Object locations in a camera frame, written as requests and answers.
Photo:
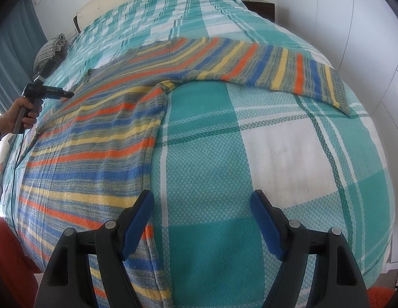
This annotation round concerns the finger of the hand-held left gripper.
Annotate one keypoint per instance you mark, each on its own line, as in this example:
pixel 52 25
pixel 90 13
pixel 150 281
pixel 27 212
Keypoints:
pixel 57 92

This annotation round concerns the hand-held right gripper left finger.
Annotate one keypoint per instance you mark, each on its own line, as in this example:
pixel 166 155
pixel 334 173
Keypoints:
pixel 138 227

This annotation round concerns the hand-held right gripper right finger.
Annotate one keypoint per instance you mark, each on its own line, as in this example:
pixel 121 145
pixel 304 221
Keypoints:
pixel 266 224

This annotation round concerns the striped knitted sweater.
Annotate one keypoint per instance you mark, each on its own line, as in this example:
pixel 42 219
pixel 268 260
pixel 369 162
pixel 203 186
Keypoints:
pixel 90 134

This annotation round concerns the person's left hand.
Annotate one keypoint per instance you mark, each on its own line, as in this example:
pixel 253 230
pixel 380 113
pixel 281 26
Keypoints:
pixel 12 115

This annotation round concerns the grey checked folded cloth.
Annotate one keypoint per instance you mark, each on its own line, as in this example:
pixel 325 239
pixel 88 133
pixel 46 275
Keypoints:
pixel 49 51

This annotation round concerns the teal curtain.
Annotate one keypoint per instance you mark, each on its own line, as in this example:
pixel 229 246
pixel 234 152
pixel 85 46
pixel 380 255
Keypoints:
pixel 12 38

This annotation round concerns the patterned cream pillow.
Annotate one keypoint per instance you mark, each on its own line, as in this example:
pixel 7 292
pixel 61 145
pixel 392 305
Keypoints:
pixel 0 166

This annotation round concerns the teal checked blanket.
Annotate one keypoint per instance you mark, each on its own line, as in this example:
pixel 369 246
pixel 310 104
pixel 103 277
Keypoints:
pixel 218 118

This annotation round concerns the red rug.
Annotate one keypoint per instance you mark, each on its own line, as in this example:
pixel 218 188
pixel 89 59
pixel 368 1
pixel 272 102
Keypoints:
pixel 12 263

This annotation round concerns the white wardrobe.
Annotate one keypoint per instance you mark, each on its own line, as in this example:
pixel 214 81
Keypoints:
pixel 362 38

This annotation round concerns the dark wooden nightstand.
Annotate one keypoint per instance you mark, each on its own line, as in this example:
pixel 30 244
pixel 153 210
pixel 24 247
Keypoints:
pixel 263 9

